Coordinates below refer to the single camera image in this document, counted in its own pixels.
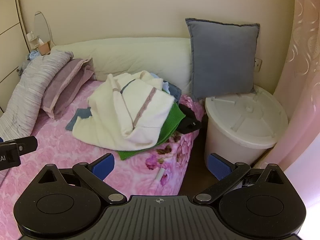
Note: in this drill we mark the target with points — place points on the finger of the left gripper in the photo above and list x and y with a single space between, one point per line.
26 145

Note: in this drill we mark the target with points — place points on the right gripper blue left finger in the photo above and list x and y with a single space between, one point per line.
101 167

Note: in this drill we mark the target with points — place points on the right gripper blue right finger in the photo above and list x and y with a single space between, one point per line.
221 167

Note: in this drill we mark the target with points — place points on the cream striped knit sweater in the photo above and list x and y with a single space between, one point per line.
127 113

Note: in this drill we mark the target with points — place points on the lavender striped quilt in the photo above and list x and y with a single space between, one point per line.
23 107

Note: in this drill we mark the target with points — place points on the white lidded bucket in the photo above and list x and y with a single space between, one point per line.
241 127

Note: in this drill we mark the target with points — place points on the black garment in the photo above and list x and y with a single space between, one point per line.
189 123

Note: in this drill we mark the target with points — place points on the green knit garment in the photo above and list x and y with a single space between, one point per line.
170 125

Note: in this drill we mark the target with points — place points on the mauve pillow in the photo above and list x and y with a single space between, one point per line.
65 85

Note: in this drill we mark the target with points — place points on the light blue garment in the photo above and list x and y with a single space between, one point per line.
172 90

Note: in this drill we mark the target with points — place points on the small cardboard box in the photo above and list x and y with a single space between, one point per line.
44 48

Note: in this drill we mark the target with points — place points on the cream wardrobe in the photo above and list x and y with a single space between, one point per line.
13 48

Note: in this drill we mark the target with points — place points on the pink patterned curtain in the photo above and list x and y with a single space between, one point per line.
297 151

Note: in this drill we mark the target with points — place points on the grey square cushion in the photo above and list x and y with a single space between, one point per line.
222 56

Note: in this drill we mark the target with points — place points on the oval vanity mirror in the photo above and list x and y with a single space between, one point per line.
41 28

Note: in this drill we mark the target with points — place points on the cream bed headboard cushion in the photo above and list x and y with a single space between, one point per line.
168 58

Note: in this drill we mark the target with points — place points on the wall power socket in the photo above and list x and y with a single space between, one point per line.
257 64

